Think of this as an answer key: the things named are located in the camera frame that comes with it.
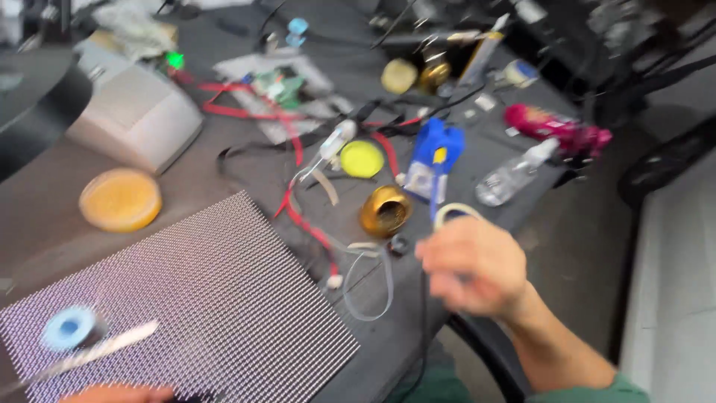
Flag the beige tape strip loop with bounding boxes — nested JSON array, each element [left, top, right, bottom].
[[433, 202, 484, 231]]

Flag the pale yellow round tin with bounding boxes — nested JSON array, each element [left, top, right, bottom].
[[381, 58, 419, 95]]

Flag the grey soldering station box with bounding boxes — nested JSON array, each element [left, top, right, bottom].
[[64, 45, 204, 175]]

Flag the blue desoldering pump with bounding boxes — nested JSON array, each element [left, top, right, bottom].
[[404, 118, 466, 220]]

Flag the LED matrix panel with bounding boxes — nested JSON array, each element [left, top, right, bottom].
[[0, 190, 361, 403]]

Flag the gold brass wool tip cleaner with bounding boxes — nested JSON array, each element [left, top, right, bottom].
[[359, 185, 414, 238]]

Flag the person's right hand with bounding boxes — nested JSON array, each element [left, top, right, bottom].
[[414, 216, 530, 320]]

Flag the clear flat ribbon cable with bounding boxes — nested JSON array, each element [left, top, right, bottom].
[[324, 241, 395, 322]]

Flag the white tape roll blue core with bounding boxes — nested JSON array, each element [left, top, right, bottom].
[[492, 59, 540, 90]]

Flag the black office chair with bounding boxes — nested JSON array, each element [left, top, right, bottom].
[[582, 0, 716, 208]]

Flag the black wire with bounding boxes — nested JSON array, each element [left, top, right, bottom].
[[215, 84, 487, 180]]

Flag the blue solder spool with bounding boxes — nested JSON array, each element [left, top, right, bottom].
[[40, 305, 108, 352]]

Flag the person's left hand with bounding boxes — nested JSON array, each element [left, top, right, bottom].
[[59, 384, 175, 403]]

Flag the red wire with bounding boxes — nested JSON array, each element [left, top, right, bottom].
[[173, 70, 423, 281]]

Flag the crumpled grey cloth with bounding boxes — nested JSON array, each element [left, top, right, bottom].
[[89, 3, 180, 62]]

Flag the yellow round lid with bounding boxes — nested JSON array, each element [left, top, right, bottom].
[[339, 140, 386, 180]]

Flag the green circuit board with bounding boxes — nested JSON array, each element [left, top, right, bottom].
[[252, 70, 305, 110]]

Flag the clear plastic spray bottle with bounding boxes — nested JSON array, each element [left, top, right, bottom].
[[475, 138, 560, 208]]

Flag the gold metal round holder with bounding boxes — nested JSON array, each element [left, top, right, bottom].
[[418, 60, 452, 95]]

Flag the pink snack packet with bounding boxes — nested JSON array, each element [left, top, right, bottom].
[[503, 103, 613, 159]]

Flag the light blue small bottle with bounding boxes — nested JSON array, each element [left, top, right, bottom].
[[285, 17, 310, 48]]

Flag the small clear dropper bottle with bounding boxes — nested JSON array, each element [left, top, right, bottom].
[[299, 119, 359, 182]]

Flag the silver metal tweezers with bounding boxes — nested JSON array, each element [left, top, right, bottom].
[[0, 320, 160, 395]]

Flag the orange round flux tin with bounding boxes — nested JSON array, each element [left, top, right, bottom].
[[78, 168, 163, 234]]

